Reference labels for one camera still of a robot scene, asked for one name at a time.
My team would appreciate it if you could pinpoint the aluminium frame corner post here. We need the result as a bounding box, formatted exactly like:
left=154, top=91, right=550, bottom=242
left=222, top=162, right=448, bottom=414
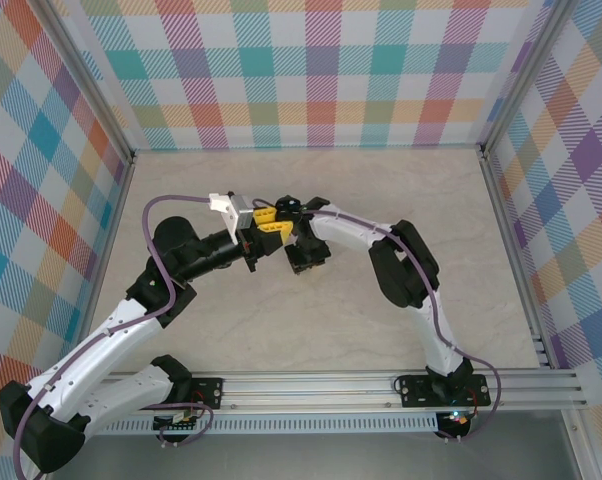
left=478, top=0, right=577, bottom=159
left=40, top=0, right=136, bottom=169

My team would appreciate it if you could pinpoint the slotted grey cable duct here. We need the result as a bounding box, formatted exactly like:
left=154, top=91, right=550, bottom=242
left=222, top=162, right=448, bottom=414
left=59, top=417, right=441, bottom=436

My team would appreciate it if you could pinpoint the grey metal panel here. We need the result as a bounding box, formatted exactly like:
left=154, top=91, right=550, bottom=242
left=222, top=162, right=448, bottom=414
left=43, top=433, right=585, bottom=480

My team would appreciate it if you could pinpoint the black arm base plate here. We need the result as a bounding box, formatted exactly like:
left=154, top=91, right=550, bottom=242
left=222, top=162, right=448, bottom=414
left=398, top=374, right=492, bottom=409
left=132, top=377, right=226, bottom=412

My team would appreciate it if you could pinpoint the thin aluminium frame rail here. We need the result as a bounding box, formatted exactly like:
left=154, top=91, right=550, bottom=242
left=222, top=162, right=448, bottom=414
left=130, top=143, right=485, bottom=153

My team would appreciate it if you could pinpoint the aluminium frame side rail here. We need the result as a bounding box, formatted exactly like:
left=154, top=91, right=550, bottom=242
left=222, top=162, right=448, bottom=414
left=479, top=148, right=553, bottom=370
left=78, top=152, right=137, bottom=346

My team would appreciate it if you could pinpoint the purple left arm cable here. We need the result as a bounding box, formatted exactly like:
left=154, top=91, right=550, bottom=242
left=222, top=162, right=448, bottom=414
left=11, top=193, right=215, bottom=475

